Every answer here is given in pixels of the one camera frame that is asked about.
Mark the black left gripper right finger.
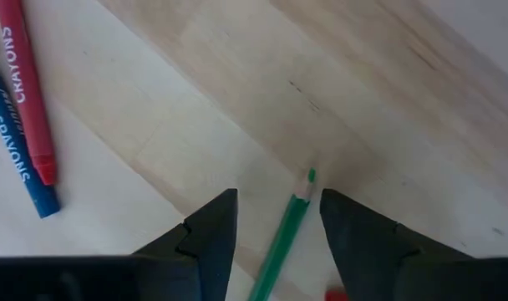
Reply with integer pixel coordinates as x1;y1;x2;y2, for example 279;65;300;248
319;188;508;301

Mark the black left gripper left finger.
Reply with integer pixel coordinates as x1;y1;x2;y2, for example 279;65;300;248
0;187;239;301

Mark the pink eraser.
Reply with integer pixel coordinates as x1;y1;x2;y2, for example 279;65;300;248
324;288;349;301

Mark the green pencil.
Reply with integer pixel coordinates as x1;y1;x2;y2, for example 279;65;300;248
247;167;317;301

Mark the dark blue crayon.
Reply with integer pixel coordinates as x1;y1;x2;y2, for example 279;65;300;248
0;54;62;219

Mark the red crayon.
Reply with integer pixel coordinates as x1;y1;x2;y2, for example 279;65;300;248
0;0;58;186

